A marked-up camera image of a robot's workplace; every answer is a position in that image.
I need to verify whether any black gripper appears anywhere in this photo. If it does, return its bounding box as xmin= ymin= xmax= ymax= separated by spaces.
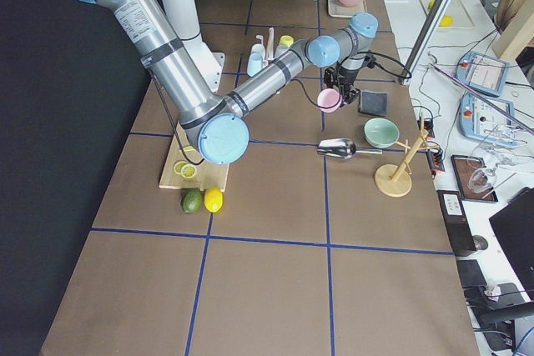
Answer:
xmin=323 ymin=66 xmax=360 ymax=106

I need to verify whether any pink plastic cup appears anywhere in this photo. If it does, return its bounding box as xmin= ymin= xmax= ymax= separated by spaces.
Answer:
xmin=316 ymin=88 xmax=343 ymax=113

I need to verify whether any yellow cup on rack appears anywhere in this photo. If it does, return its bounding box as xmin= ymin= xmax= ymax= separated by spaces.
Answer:
xmin=279 ymin=35 xmax=294 ymax=48

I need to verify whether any grey-white cup front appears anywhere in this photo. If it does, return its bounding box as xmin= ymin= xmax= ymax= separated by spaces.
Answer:
xmin=275 ymin=44 xmax=289 ymax=58

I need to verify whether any light blue cup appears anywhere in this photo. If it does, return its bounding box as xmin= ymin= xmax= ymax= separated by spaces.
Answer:
xmin=246 ymin=53 xmax=264 ymax=77

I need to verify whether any white cup on rack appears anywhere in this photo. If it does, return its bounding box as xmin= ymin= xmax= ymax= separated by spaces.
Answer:
xmin=250 ymin=43 xmax=265 ymax=58

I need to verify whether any cream rabbit tray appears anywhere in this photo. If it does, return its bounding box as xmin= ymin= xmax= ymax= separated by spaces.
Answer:
xmin=327 ymin=0 xmax=367 ymax=18

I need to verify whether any grey folded cloth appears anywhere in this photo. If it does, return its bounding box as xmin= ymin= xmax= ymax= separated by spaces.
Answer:
xmin=358 ymin=90 xmax=388 ymax=117

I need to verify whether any mint green bowl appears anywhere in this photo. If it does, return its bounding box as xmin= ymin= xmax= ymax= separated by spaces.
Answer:
xmin=364 ymin=118 xmax=400 ymax=149

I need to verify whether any steel ice scoop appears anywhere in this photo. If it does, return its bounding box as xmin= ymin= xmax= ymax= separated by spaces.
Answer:
xmin=316 ymin=138 xmax=383 ymax=160

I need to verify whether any wooden mug tree stand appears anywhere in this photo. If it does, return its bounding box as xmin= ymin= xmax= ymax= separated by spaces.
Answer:
xmin=374 ymin=118 xmax=435 ymax=198

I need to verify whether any lemon on side tray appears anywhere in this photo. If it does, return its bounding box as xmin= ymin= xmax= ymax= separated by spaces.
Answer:
xmin=439 ymin=15 xmax=453 ymax=28

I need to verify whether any cream tray with lemons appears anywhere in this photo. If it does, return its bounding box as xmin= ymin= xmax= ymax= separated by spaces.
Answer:
xmin=419 ymin=0 xmax=475 ymax=29

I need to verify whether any blue teach pendant near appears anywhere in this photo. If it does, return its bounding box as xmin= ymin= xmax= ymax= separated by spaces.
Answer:
xmin=459 ymin=93 xmax=517 ymax=143

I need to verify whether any blue teach pendant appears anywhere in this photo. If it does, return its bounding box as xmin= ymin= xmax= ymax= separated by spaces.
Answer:
xmin=456 ymin=51 xmax=511 ymax=98
xmin=459 ymin=93 xmax=517 ymax=143

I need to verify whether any blue teach pendant far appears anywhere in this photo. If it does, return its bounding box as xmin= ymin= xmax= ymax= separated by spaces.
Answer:
xmin=456 ymin=51 xmax=511 ymax=98

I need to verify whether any dark wooden tray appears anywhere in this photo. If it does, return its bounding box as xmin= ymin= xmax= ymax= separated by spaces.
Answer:
xmin=451 ymin=155 xmax=498 ymax=203

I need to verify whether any wine glass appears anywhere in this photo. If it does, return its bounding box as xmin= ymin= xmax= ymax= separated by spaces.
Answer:
xmin=468 ymin=141 xmax=516 ymax=200

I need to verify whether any whole yellow lemon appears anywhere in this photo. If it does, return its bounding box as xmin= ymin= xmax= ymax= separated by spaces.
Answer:
xmin=204 ymin=187 xmax=224 ymax=213

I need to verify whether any lemon slice front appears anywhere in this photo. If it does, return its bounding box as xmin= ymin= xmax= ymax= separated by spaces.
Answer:
xmin=181 ymin=163 xmax=198 ymax=179

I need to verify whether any lemon slice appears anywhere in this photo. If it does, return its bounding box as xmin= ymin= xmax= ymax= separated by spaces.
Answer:
xmin=181 ymin=163 xmax=198 ymax=179
xmin=173 ymin=160 xmax=188 ymax=176

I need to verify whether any bamboo cutting board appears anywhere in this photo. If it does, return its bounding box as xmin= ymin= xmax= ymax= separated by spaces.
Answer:
xmin=159 ymin=138 xmax=229 ymax=192

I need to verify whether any lemon slice back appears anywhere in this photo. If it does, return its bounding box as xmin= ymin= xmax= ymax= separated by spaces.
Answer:
xmin=173 ymin=160 xmax=188 ymax=176

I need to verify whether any green avocado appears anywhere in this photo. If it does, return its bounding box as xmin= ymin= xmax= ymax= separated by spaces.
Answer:
xmin=180 ymin=188 xmax=204 ymax=213

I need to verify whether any black laptop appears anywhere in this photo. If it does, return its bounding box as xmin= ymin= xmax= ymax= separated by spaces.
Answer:
xmin=489 ymin=188 xmax=534 ymax=290

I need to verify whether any white wire cup rack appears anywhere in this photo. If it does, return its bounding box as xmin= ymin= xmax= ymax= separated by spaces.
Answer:
xmin=256 ymin=27 xmax=275 ymax=68

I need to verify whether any aluminium frame post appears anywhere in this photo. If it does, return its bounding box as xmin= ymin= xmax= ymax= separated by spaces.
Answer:
xmin=399 ymin=0 xmax=451 ymax=85

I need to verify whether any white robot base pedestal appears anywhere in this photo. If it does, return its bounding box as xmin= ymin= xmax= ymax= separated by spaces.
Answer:
xmin=162 ymin=0 xmax=225 ymax=93

